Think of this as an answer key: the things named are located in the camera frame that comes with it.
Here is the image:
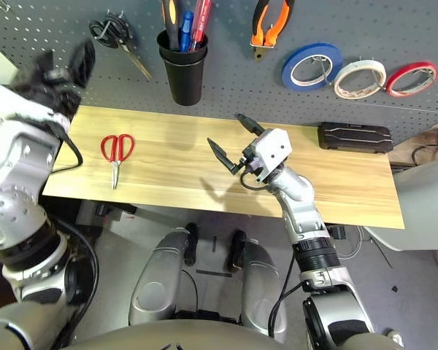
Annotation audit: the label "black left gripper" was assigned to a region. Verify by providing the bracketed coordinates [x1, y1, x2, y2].
[18, 39, 97, 120]

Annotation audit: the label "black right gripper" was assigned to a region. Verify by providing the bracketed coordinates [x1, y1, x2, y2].
[207, 113, 266, 182]

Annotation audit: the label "red handled scissors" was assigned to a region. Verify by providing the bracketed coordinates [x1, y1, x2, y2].
[100, 133, 136, 191]

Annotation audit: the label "orange black handled screwdriver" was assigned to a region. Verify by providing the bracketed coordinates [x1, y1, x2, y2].
[161, 0, 182, 53]

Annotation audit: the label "white tape roll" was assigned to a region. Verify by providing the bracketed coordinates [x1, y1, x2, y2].
[334, 60, 388, 101]

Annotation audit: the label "orange black pliers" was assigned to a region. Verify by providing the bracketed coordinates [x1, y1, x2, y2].
[250, 0, 296, 63]

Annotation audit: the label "grey perforated pegboard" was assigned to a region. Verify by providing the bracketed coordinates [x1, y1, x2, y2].
[0, 0, 438, 147]

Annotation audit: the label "black plastic cup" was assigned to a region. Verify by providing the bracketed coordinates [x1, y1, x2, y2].
[156, 29, 210, 61]
[159, 47, 208, 107]

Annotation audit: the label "blue tape roll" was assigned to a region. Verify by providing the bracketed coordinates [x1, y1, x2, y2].
[280, 42, 345, 93]

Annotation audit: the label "black robot right foot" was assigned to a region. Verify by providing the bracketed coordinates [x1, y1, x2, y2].
[228, 229, 247, 273]

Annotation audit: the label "black robot foot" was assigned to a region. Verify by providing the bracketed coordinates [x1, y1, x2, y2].
[228, 229, 247, 273]
[184, 222, 200, 266]

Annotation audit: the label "black robot left foot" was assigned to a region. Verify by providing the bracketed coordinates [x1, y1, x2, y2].
[184, 222, 200, 266]

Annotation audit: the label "black tool case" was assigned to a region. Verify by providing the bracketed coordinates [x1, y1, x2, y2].
[317, 122, 394, 156]

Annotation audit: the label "black power strip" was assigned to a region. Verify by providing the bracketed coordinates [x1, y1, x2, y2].
[327, 225, 348, 241]

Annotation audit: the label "silver robot right leg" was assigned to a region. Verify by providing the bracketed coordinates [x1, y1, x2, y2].
[237, 238, 288, 343]

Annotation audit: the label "silver robot leg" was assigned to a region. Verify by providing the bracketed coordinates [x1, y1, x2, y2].
[128, 227, 191, 327]
[237, 238, 288, 343]

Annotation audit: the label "silver robot left leg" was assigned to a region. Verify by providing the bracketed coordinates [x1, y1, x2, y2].
[128, 227, 191, 327]

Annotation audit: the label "red tape roll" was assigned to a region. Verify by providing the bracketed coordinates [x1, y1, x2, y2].
[385, 61, 438, 98]

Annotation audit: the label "grey robot torso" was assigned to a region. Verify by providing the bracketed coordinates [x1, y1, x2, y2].
[0, 302, 406, 350]

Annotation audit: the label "white sneaker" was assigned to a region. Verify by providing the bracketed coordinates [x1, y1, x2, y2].
[385, 329, 405, 348]

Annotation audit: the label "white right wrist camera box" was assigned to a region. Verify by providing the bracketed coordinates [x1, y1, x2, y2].
[247, 128, 291, 182]

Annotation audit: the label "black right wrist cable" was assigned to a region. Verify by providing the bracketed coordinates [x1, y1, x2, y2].
[239, 171, 268, 191]

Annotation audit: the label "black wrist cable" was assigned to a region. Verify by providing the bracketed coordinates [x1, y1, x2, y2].
[239, 171, 268, 191]
[50, 123, 85, 176]

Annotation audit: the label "black handled scissors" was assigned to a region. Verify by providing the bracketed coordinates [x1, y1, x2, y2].
[88, 14, 153, 80]

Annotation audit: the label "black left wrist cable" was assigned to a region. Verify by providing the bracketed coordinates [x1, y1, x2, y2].
[50, 123, 85, 176]

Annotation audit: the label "blue handled screwdriver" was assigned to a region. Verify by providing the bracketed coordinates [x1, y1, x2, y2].
[178, 10, 196, 53]

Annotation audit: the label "black table frame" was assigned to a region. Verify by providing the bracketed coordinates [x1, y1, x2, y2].
[93, 201, 139, 220]

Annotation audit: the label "black torso cable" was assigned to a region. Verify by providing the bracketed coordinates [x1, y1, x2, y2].
[180, 268, 201, 315]

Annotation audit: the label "white floor cable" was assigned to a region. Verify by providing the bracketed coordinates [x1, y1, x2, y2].
[328, 225, 366, 257]

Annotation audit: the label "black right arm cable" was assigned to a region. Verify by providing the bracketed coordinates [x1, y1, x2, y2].
[267, 251, 304, 337]

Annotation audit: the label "black floor cable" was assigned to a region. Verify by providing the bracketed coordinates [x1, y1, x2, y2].
[411, 144, 438, 167]

